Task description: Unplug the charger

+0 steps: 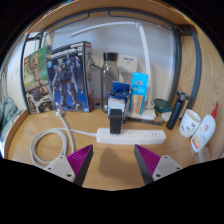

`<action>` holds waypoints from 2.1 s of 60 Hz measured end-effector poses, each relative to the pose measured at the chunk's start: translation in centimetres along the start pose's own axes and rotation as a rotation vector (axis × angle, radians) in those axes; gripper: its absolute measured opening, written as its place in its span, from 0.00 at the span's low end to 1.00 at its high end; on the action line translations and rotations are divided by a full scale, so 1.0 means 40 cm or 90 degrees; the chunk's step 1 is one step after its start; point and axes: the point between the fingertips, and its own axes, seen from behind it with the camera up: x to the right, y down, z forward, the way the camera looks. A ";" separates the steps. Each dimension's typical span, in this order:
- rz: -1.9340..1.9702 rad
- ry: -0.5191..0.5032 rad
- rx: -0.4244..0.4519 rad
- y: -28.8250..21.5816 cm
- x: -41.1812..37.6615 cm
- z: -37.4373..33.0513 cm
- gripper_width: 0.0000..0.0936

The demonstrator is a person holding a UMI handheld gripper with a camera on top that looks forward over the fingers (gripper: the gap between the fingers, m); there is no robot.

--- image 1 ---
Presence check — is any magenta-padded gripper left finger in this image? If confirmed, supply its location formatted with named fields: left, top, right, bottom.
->
left=43, top=143, right=95, bottom=187

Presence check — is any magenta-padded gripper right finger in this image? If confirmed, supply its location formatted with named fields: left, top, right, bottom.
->
left=134, top=143, right=184, bottom=186

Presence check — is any white power strip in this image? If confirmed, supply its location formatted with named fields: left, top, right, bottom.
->
left=96, top=127, right=167, bottom=146

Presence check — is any white mug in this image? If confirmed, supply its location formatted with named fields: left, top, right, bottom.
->
left=178, top=108, right=202, bottom=139

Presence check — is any small white case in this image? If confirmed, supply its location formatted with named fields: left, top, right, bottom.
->
left=155, top=111, right=172, bottom=124

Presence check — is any dark ruler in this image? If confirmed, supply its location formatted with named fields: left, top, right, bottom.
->
left=125, top=116, right=164, bottom=126

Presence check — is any white bottle with red cap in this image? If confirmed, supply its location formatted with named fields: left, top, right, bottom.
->
left=190, top=102, right=220, bottom=154

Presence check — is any black electric shaver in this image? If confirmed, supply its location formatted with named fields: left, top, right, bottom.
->
left=165, top=89, right=190, bottom=131

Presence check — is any green round container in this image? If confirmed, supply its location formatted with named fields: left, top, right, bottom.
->
left=153, top=98, right=173, bottom=114

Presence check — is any bed with teal bedding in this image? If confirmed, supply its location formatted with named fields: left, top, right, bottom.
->
left=0, top=96, right=23, bottom=141

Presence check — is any light blue tall box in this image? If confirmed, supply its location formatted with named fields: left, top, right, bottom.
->
left=129, top=71, right=149, bottom=116

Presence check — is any blue robot model kit box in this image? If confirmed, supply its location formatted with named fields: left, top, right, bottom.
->
left=45, top=40, right=95, bottom=113

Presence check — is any green tree figure set box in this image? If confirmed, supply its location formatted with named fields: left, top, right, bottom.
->
left=23, top=45, right=54, bottom=115

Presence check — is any glass bottle with black cap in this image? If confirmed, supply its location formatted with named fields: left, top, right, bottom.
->
left=100, top=51, right=120, bottom=114

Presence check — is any white desk lamp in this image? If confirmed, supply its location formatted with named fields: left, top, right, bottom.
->
left=68, top=21, right=158, bottom=121

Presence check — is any white power strip cable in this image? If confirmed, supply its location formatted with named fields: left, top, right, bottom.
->
left=29, top=109, right=98, bottom=168

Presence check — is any grey metal desk frame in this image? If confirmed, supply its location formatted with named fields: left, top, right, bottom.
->
left=19, top=7, right=203, bottom=114

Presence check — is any white wall socket box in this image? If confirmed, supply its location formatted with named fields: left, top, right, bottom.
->
left=117, top=54, right=138, bottom=84

